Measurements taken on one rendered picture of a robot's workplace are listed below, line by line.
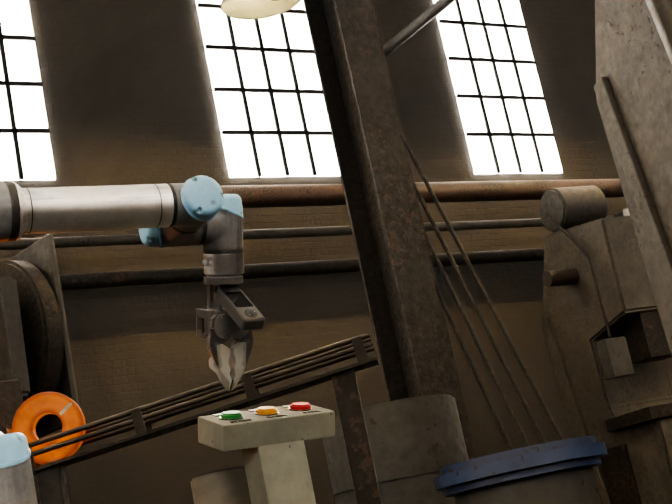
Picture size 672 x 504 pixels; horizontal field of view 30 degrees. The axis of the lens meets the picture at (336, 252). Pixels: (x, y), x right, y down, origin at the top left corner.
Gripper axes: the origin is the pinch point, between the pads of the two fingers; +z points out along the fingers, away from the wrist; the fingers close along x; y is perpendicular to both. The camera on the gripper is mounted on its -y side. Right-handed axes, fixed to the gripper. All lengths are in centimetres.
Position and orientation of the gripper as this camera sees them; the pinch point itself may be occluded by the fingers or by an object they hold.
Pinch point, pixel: (231, 384)
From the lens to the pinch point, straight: 235.8
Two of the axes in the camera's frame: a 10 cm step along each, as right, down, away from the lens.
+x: -8.5, 0.4, -5.3
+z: 0.2, 10.0, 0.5
